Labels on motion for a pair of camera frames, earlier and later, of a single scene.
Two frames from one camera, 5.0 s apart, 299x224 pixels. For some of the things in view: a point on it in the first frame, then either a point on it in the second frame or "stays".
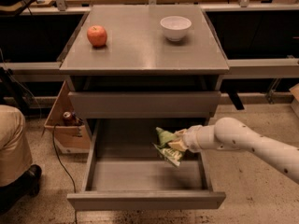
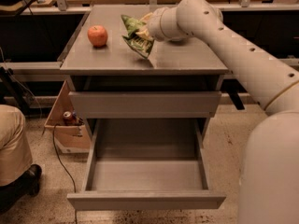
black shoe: (26, 186) stays
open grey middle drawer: (125, 172) stays
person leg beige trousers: (15, 153) stays
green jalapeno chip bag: (171, 155) to (136, 43)
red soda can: (67, 119) stays
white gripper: (191, 137) to (154, 25)
